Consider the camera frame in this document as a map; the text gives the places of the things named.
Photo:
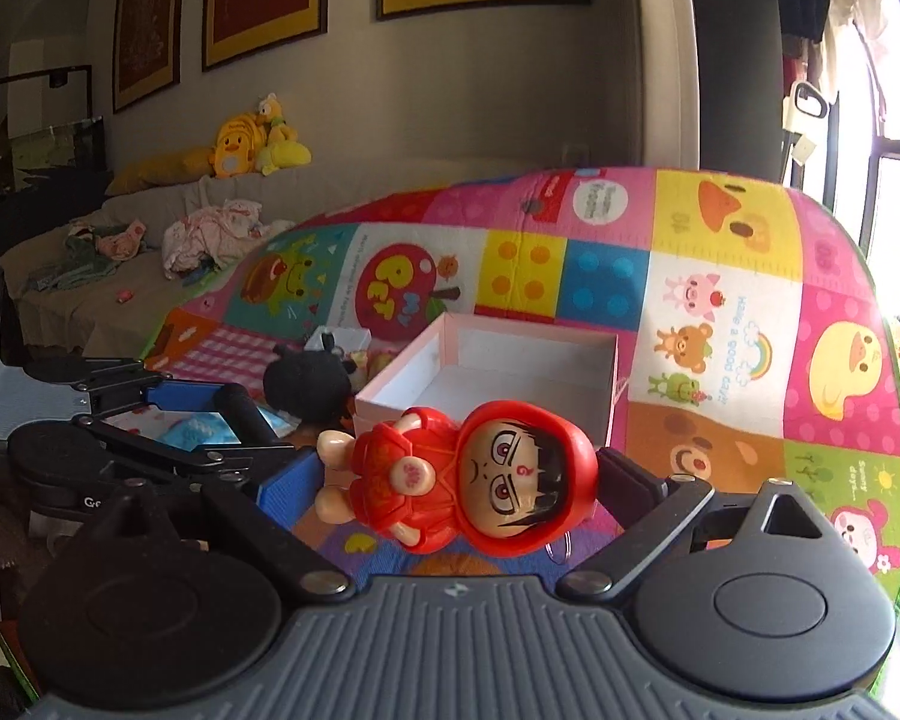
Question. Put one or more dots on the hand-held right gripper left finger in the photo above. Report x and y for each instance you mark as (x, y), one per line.
(291, 487)

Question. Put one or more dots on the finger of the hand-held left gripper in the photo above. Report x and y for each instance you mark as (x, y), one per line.
(157, 450)
(184, 396)

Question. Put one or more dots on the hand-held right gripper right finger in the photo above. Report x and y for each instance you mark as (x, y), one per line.
(630, 484)

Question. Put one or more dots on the blue plastic packet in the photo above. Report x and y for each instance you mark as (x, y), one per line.
(187, 431)

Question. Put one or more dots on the black plush toy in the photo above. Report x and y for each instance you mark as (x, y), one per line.
(307, 386)

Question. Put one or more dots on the red hooded doll toy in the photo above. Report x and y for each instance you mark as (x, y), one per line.
(420, 465)

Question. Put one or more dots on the pink cardboard box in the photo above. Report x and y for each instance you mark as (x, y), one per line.
(495, 360)

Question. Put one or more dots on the small red toy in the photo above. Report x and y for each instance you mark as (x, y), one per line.
(125, 296)

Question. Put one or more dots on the beige sofa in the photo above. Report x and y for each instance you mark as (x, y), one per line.
(67, 307)

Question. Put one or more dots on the white pink clothes pile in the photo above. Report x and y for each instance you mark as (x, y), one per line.
(210, 236)

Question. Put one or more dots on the pink baby garment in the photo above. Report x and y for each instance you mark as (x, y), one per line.
(120, 241)

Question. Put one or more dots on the green cloth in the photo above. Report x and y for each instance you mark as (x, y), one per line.
(75, 266)

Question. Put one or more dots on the yellow pillow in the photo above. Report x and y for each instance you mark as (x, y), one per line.
(157, 171)

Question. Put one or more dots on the yellow tiger plush toy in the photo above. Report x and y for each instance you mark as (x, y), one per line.
(234, 148)

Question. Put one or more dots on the yellow green dog plush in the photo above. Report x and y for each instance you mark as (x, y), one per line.
(281, 146)

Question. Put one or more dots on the colourful cartoon play mat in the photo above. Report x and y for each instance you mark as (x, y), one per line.
(720, 202)

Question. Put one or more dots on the dark glass cabinet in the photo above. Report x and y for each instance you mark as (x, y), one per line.
(30, 142)

